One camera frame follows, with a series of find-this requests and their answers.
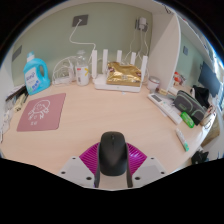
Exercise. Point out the white router with antennas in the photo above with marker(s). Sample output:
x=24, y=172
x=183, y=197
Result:
x=116, y=88

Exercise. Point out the clear plastic bottle white label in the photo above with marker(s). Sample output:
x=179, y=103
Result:
x=82, y=75

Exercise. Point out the clear plastic bag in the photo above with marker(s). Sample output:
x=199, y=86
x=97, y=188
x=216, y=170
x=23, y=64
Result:
x=6, y=120

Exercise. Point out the black computer mouse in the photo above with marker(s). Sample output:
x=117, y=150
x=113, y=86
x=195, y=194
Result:
x=113, y=153

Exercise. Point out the small yellow box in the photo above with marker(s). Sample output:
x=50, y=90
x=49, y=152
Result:
x=19, y=102

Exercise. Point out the grey wall socket with plug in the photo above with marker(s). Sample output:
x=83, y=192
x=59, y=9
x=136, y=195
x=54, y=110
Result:
x=80, y=20

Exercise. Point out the white shelf unit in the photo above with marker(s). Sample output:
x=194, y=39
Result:
x=163, y=50

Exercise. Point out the blue detergent bottle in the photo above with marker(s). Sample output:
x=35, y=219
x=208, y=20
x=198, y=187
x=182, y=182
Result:
x=35, y=78

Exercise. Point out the grey blank wall socket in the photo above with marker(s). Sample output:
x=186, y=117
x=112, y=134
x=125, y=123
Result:
x=17, y=53

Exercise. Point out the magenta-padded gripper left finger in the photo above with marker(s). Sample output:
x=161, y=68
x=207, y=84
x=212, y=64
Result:
x=88, y=158

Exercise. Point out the black monitor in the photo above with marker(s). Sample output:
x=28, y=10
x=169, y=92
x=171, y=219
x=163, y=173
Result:
x=210, y=80

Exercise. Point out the white wall charger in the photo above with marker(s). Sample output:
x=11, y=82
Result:
x=142, y=24

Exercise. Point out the stack of books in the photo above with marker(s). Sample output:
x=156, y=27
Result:
x=15, y=94

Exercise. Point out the black cloth bag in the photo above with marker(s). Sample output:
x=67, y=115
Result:
x=201, y=96

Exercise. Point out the grey pencil case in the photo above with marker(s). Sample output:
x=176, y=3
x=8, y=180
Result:
x=188, y=105

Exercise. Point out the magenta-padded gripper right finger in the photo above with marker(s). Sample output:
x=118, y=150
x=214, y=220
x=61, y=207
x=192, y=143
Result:
x=137, y=156

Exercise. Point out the gold foil bag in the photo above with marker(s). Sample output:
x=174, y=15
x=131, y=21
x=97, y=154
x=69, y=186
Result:
x=124, y=75

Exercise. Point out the pink mouse pad with drawing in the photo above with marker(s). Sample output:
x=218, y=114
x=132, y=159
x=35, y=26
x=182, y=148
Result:
x=41, y=113

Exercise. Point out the small grey wall socket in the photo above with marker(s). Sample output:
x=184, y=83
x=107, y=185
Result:
x=185, y=50

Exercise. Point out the small red figurine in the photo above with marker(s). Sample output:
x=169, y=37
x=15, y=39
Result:
x=178, y=79

